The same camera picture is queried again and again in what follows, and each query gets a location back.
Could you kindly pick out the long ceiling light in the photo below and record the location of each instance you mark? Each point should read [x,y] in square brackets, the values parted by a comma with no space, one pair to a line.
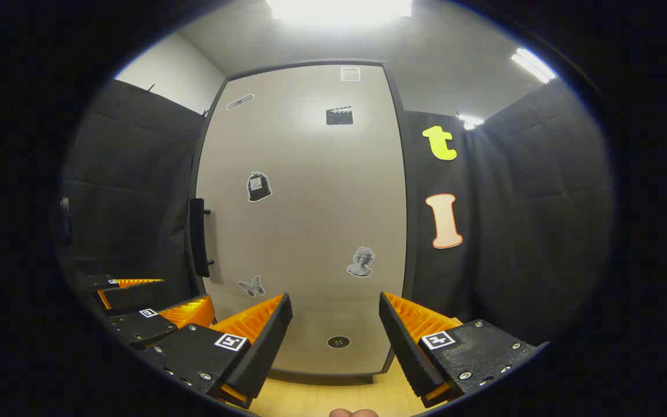
[533,65]

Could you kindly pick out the black backdrop cloth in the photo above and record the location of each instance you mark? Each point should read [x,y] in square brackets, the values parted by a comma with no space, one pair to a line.
[542,231]

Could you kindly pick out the dark grey cabinet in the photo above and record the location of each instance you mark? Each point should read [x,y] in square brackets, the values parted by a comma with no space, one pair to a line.
[410,243]

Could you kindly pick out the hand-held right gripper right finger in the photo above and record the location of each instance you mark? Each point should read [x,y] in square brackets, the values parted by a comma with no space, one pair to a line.
[406,347]

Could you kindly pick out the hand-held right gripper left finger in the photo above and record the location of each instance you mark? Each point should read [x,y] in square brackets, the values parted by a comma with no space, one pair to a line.
[264,347]

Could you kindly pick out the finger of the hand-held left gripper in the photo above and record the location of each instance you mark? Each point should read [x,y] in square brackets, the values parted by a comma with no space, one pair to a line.
[136,327]
[134,296]

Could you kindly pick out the small ceiling light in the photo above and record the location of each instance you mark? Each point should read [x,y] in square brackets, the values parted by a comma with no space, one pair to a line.
[470,121]

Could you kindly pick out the large ceiling light panel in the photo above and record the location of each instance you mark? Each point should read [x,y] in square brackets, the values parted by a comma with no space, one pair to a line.
[339,10]

